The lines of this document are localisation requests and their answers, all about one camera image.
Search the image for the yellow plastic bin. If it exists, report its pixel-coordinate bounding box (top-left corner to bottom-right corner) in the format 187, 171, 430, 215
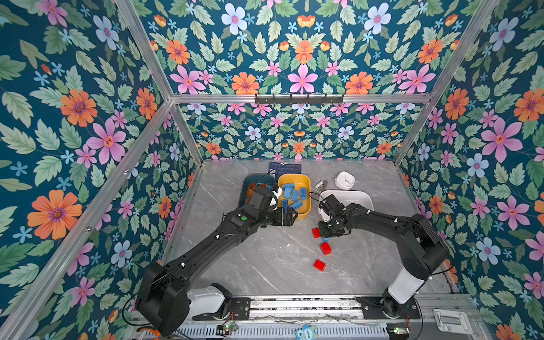
278, 174, 311, 220

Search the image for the light blue square lego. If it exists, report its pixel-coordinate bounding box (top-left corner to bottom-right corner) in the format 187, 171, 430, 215
283, 187, 293, 200

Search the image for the dark blue card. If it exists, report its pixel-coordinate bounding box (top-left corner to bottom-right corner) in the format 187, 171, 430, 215
269, 161, 302, 181

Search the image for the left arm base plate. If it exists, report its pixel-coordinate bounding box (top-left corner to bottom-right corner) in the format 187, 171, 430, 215
191, 297, 251, 321

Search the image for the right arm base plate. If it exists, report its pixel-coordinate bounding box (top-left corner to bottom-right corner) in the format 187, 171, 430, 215
356, 296, 422, 320

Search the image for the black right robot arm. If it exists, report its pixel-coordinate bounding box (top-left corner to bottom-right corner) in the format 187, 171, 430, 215
318, 195, 450, 319

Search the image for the small grey clip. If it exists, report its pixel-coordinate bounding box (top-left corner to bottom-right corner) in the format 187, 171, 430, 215
314, 180, 328, 191

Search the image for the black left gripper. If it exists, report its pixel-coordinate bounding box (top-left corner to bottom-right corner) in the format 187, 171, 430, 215
254, 205, 298, 228

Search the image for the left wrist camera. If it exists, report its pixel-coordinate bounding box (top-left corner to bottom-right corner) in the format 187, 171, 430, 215
269, 188, 282, 207

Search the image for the white round device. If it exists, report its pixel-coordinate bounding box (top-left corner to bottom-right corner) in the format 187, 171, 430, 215
334, 171, 356, 191

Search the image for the red lego bottom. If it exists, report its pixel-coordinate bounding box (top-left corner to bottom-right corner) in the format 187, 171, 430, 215
313, 259, 326, 272

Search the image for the blue toy figure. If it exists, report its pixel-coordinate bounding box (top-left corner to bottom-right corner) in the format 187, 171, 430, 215
295, 325, 317, 340

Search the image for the metal hook rail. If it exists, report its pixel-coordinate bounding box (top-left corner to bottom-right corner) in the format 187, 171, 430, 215
254, 93, 344, 105

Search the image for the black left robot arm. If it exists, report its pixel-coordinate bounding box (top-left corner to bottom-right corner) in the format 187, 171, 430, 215
135, 187, 298, 337

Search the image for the teal plastic bin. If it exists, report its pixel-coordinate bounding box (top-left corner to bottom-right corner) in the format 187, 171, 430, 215
238, 173, 275, 208

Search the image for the white plastic bin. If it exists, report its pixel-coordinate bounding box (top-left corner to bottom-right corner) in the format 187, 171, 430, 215
318, 190, 374, 222

